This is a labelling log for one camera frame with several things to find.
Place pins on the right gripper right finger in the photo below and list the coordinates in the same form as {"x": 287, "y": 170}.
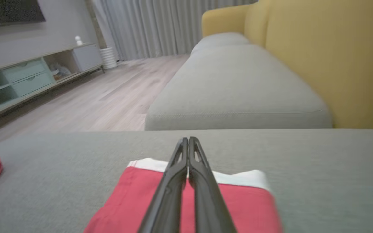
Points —
{"x": 209, "y": 200}

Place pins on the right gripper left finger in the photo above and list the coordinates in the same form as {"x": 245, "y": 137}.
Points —
{"x": 168, "y": 194}

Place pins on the red and white garment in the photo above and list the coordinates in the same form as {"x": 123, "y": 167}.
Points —
{"x": 131, "y": 200}

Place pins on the large grey sofa ottoman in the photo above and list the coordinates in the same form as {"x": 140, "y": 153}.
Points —
{"x": 319, "y": 171}

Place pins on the white ribbed round appliance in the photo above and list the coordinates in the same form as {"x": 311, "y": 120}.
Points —
{"x": 108, "y": 58}

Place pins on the small grey sofa seat cushion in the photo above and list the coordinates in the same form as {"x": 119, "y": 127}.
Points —
{"x": 219, "y": 40}

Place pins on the pale items in cabinet shelf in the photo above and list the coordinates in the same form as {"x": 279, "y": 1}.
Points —
{"x": 60, "y": 71}

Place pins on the grey pleated curtain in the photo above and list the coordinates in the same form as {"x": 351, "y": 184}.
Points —
{"x": 160, "y": 26}

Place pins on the small white figurine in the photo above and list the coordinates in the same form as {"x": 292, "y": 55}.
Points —
{"x": 78, "y": 40}

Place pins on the low green wooden tv cabinet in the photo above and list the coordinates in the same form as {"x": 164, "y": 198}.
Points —
{"x": 28, "y": 81}

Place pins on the black television screen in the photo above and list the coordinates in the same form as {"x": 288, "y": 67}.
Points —
{"x": 8, "y": 9}

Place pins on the yellow sofa frame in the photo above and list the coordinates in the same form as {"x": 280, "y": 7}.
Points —
{"x": 335, "y": 58}

